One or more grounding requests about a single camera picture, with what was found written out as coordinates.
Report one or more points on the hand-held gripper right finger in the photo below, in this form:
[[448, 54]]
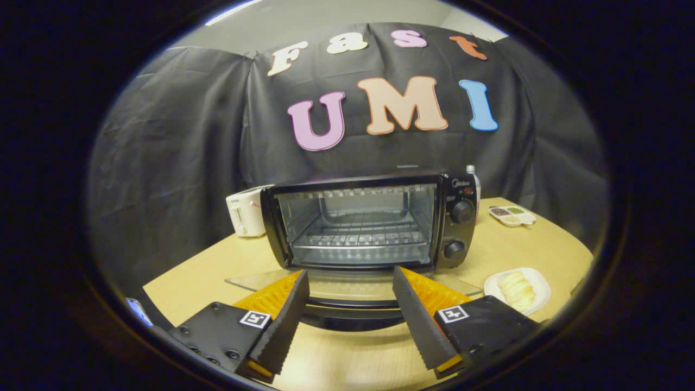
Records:
[[418, 323]]

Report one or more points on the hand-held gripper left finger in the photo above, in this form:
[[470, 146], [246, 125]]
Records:
[[286, 320]]

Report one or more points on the black toaster oven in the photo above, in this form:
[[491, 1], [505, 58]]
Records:
[[459, 231]]

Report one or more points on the spiral pastry roll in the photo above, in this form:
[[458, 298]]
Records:
[[517, 290]]

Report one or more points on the white bread toaster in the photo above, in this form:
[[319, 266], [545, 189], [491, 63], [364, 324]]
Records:
[[247, 214]]

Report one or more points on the white square plate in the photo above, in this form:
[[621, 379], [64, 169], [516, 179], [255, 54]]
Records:
[[540, 288]]

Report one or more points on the white divided condiment dish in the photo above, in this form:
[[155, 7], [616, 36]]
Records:
[[513, 216]]

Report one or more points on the smartphone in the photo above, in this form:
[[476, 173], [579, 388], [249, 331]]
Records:
[[139, 311]]

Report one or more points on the clear plastic bottle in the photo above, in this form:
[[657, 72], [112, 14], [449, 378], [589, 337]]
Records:
[[471, 176]]

